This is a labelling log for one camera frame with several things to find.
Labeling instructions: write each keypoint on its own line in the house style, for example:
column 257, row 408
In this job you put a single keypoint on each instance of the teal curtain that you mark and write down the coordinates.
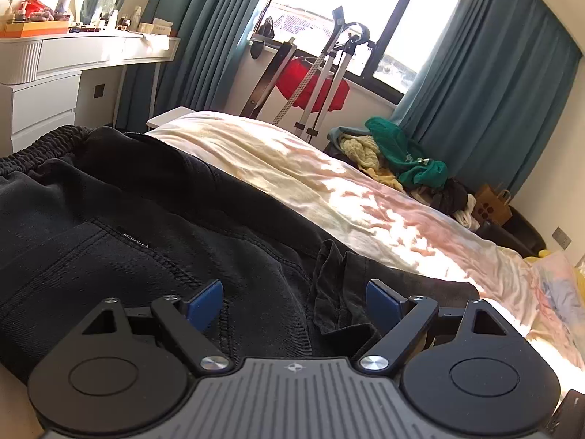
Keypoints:
column 212, row 37
column 490, row 95

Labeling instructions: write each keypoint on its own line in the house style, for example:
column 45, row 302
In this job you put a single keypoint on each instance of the red cloth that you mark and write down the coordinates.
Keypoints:
column 292, row 76

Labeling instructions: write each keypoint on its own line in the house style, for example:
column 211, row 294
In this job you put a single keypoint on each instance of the green garment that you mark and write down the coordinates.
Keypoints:
column 405, row 157

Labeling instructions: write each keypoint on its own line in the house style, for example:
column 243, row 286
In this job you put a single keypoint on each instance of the pink tie-dye bed sheet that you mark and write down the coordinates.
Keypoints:
column 369, row 218

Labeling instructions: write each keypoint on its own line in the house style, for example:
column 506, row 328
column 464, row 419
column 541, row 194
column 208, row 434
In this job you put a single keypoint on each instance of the white bedside stool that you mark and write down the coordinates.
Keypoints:
column 167, row 117

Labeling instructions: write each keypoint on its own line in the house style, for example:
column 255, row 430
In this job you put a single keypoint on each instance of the black armchair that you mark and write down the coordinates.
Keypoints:
column 516, row 234

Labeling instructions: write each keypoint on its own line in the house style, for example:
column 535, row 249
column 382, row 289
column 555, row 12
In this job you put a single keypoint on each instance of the brown paper bag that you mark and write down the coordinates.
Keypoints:
column 492, row 206

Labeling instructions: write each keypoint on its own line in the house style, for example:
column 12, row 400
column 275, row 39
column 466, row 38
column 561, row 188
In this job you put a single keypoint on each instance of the orange box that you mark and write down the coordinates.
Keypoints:
column 33, row 29

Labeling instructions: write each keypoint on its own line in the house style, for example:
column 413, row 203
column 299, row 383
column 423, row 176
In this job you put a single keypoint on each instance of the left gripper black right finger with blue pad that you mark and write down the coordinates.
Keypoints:
column 402, row 322

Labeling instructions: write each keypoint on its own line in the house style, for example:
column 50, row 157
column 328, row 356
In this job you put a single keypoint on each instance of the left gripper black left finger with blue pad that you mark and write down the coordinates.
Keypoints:
column 181, row 322

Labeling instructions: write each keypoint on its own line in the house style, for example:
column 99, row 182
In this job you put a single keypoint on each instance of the pale yellow knit garment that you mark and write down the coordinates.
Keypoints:
column 363, row 150

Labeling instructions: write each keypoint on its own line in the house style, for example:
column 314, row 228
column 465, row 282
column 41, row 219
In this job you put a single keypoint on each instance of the left teal curtain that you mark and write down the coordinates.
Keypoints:
column 212, row 37

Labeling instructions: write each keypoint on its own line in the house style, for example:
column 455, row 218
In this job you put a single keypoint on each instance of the white dressing table with drawers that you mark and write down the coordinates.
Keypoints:
column 40, row 76

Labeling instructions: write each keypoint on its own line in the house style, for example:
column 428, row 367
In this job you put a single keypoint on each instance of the window with dark frame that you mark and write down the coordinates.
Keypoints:
column 402, row 35

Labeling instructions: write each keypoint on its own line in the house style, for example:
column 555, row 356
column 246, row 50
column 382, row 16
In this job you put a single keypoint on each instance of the black pants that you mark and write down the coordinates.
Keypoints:
column 91, row 214

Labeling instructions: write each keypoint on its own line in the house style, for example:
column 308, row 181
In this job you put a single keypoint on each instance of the right teal curtain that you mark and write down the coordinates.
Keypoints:
column 490, row 95

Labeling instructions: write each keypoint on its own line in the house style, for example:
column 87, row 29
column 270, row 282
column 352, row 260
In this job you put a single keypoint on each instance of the wall socket plate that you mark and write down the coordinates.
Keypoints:
column 561, row 238

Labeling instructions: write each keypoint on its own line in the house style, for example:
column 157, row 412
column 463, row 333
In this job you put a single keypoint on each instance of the black folded board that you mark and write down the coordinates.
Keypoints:
column 268, row 80

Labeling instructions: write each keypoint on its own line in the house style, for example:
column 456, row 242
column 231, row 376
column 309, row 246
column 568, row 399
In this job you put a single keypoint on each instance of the pastel pillow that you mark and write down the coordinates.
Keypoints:
column 571, row 315

